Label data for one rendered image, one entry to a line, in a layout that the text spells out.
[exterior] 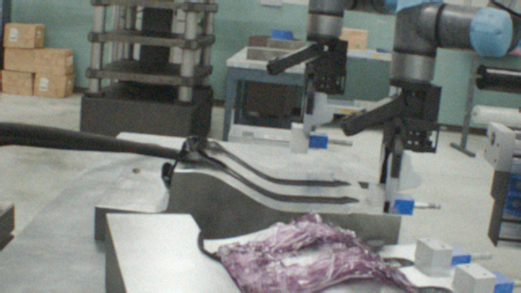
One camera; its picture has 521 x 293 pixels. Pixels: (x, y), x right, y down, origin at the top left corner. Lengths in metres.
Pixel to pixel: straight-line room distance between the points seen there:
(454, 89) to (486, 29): 6.83
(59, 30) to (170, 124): 3.32
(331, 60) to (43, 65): 6.55
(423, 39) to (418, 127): 0.14
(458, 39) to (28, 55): 7.03
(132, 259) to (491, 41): 0.62
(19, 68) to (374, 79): 4.15
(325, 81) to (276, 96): 5.53
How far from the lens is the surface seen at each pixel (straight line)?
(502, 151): 1.48
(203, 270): 0.72
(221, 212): 1.05
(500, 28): 1.02
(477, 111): 6.74
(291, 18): 7.56
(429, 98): 1.10
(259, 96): 6.91
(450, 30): 1.04
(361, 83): 7.64
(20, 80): 7.87
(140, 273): 0.70
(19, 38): 7.84
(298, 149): 1.37
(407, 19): 1.07
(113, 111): 5.17
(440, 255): 0.98
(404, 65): 1.07
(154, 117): 5.09
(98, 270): 0.98
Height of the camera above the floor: 1.19
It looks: 12 degrees down
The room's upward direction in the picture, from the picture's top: 5 degrees clockwise
